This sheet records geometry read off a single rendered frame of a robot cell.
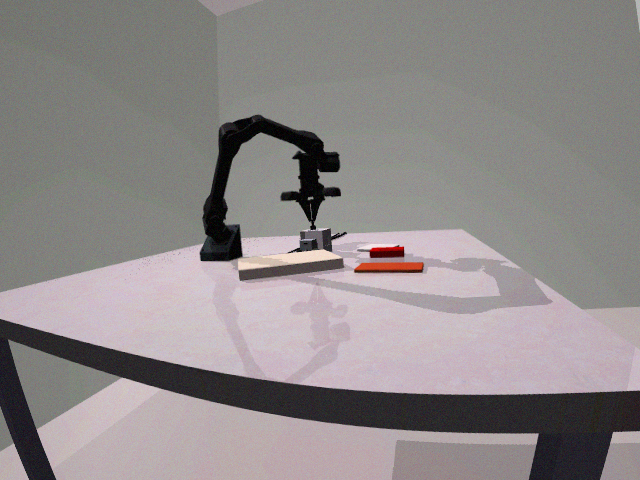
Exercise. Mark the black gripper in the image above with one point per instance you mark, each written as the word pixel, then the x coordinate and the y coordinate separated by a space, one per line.
pixel 309 183

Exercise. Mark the beige flat box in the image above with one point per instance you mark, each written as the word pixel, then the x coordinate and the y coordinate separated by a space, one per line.
pixel 288 264

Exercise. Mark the orange flat slab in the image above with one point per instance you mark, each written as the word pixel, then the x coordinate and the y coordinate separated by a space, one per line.
pixel 403 267

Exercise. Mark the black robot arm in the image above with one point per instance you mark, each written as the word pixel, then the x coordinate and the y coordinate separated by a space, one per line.
pixel 231 137

